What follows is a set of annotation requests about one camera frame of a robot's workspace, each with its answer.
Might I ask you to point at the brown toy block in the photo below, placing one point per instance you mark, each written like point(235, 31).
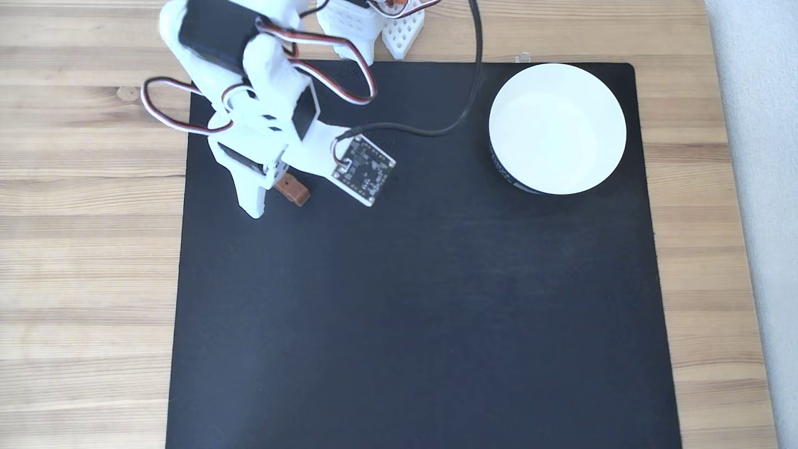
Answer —
point(296, 193)

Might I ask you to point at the white round plate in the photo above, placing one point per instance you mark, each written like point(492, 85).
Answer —
point(558, 128)

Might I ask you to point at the black desk mat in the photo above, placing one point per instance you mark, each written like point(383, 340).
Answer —
point(405, 299)

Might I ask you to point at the small clear plastic piece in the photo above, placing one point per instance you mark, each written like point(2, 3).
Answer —
point(522, 57)

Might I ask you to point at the wrist camera board white mount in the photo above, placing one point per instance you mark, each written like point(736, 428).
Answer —
point(365, 169)

